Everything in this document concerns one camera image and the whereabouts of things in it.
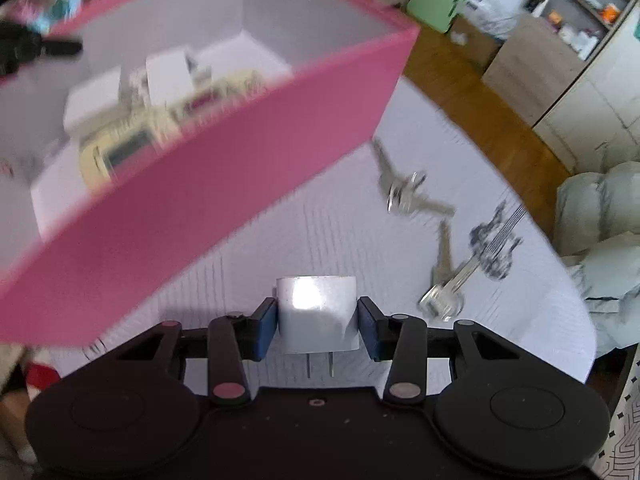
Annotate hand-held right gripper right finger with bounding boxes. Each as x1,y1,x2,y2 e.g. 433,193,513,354
359,296,526,405

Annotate white puffer jacket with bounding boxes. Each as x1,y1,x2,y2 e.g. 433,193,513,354
551,160,640,357

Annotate pink cardboard box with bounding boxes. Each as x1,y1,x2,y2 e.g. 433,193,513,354
0,0,421,349

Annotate white plastic bag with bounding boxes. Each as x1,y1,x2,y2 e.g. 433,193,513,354
450,0,518,45

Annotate beige device with screen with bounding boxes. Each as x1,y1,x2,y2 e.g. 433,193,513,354
79,110,182,194

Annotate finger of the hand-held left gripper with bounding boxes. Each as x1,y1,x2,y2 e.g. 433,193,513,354
40,36,84,59

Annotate wooden side cabinet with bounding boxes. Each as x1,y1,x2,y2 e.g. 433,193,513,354
481,11,602,127

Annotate white plug charger cube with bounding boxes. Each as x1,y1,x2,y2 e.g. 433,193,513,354
275,275,362,380

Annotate white shelf with bottles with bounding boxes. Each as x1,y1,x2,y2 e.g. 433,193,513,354
522,0,640,62

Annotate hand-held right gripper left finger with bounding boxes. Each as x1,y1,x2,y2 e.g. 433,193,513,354
115,297,277,407

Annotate silver keys on ring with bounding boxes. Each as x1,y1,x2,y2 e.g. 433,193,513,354
371,139,457,219

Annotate wooden shelf cabinet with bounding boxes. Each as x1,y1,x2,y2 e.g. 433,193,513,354
531,7,640,173

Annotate black white patterned cloth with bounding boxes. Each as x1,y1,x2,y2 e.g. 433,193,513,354
594,392,640,480

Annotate silver key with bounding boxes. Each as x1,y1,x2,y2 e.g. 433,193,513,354
419,252,523,322

